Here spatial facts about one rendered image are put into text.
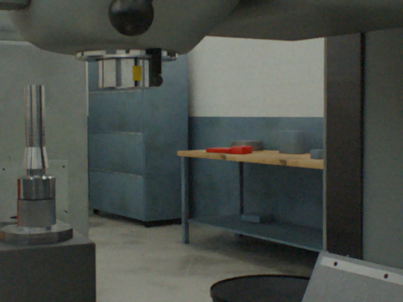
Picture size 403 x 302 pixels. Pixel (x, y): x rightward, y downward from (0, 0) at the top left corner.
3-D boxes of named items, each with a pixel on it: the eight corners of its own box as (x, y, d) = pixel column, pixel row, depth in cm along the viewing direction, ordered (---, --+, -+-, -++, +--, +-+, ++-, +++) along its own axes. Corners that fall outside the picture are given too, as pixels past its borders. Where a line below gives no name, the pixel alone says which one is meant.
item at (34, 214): (14, 226, 93) (14, 183, 93) (52, 223, 95) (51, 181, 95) (20, 232, 89) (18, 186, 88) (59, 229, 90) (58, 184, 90)
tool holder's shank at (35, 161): (21, 175, 92) (19, 85, 92) (47, 174, 93) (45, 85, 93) (24, 177, 89) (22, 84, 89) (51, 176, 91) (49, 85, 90)
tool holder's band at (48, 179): (14, 183, 93) (14, 174, 93) (51, 181, 95) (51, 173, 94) (18, 186, 88) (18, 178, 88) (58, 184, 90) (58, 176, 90)
